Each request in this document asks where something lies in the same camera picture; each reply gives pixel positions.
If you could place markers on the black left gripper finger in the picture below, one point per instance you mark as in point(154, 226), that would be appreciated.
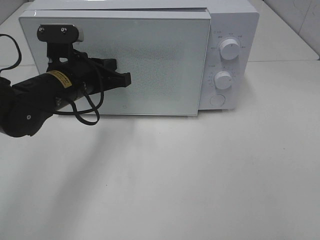
point(110, 78)
point(59, 33)

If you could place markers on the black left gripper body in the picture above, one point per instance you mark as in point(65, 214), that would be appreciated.
point(75, 69)

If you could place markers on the round white door button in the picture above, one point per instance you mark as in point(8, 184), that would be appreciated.
point(217, 101)

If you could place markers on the white microwave door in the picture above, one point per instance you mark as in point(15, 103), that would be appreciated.
point(164, 52)

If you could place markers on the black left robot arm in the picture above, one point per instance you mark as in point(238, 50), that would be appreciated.
point(25, 106)

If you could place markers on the lower white microwave knob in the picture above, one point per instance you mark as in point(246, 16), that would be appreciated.
point(223, 80)

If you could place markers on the white microwave knob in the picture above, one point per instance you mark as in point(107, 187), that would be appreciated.
point(229, 48)
point(223, 80)

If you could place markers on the white microwave oven body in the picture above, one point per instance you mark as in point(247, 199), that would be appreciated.
point(228, 19)

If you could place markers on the upper white microwave knob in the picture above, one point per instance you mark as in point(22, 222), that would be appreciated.
point(229, 48)

